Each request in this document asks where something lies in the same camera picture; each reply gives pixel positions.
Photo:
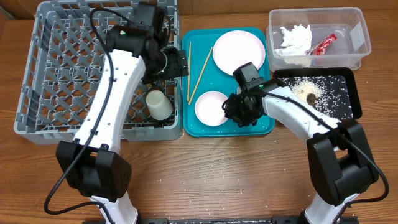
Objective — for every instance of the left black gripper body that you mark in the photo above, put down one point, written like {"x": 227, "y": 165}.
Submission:
{"x": 169, "y": 64}

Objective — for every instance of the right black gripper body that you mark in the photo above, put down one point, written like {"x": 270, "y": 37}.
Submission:
{"x": 235, "y": 112}

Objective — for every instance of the small white round plate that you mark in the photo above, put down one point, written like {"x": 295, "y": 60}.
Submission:
{"x": 208, "y": 108}

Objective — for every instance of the white plastic cup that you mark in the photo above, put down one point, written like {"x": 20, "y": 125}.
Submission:
{"x": 159, "y": 105}

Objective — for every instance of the large white round plate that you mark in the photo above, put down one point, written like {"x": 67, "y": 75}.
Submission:
{"x": 236, "y": 48}

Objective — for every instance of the white paper napkin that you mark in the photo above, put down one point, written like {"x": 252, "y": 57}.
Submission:
{"x": 296, "y": 42}

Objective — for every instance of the rice and brown food scrap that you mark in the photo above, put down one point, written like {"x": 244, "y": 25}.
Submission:
{"x": 327, "y": 94}

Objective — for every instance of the red snack wrapper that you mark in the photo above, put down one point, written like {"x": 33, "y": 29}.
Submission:
{"x": 322, "y": 46}

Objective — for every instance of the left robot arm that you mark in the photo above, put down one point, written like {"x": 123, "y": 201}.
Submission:
{"x": 136, "y": 52}

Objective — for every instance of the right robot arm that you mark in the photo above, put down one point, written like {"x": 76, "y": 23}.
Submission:
{"x": 340, "y": 160}

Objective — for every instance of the clear plastic waste bin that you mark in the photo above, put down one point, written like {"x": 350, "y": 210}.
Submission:
{"x": 347, "y": 23}

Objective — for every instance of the grey plastic dishwasher rack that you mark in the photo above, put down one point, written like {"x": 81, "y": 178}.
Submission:
{"x": 63, "y": 71}

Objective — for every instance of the wooden chopstick right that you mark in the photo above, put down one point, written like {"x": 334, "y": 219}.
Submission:
{"x": 200, "y": 76}

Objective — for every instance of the teal plastic serving tray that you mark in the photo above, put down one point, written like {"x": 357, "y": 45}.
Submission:
{"x": 213, "y": 79}

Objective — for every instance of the black rectangular tray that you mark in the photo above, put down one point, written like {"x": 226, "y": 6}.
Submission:
{"x": 340, "y": 71}

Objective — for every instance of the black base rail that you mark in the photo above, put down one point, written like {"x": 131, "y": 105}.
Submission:
{"x": 273, "y": 220}

